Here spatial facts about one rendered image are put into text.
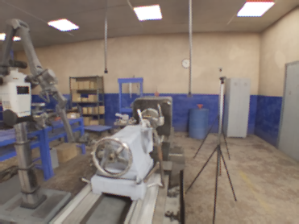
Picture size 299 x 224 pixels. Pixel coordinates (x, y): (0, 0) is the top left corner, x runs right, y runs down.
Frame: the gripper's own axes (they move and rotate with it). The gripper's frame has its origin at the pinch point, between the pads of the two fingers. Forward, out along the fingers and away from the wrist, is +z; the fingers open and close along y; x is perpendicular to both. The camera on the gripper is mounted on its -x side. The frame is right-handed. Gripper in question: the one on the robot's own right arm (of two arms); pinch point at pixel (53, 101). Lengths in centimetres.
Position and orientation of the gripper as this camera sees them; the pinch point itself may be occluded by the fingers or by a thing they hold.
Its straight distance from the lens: 121.3
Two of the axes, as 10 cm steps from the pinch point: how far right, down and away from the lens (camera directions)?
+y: 0.8, -1.4, 9.9
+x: -8.6, 4.9, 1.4
